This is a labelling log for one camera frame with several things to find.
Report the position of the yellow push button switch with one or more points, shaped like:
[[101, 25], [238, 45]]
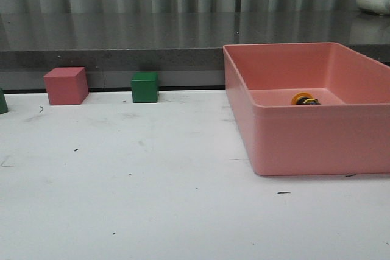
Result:
[[304, 98]]

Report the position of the green cube block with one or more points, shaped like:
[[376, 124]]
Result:
[[145, 87]]

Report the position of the grey stone counter ledge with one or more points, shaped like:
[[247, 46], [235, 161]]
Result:
[[185, 49]]

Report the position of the pink cube block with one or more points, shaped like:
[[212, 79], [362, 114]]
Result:
[[66, 85]]

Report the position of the pink plastic bin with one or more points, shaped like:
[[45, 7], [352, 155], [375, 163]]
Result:
[[348, 133]]

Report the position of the green block at left edge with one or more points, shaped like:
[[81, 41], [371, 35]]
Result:
[[3, 102]]

